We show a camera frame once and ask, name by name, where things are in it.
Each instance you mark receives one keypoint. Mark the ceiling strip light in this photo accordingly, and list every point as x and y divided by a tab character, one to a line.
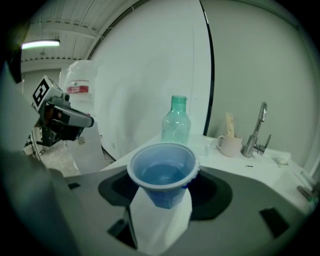
40	44

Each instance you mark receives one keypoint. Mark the blue plastic cup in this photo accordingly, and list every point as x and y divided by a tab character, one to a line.
140	160

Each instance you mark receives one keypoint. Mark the clear green bottle container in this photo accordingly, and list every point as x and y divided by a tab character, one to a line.
176	125

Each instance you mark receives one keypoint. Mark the cream tube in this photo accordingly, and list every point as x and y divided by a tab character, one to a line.
230	123

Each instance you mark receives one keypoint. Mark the chrome faucet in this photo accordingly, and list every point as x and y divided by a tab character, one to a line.
252	142

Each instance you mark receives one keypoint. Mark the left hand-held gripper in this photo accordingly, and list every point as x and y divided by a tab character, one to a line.
41	92

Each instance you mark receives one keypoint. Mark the pale pink mug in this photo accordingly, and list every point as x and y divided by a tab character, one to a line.
232	147

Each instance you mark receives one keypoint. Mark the white soap bar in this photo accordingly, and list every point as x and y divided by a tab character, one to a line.
281	161

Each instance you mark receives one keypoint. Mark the black vertical wall strip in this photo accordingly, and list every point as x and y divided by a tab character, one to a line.
211	75

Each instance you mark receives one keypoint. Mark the metal fitting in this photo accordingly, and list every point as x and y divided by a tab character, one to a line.
307	192

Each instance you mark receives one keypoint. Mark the large clear water jug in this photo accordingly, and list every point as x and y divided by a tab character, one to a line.
82	72

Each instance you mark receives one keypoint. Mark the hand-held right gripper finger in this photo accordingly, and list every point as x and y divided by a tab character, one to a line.
160	225

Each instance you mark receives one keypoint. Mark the white washbasin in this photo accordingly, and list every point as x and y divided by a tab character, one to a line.
265	172

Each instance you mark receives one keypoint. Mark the person's grey clothing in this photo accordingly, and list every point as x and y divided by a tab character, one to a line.
22	175

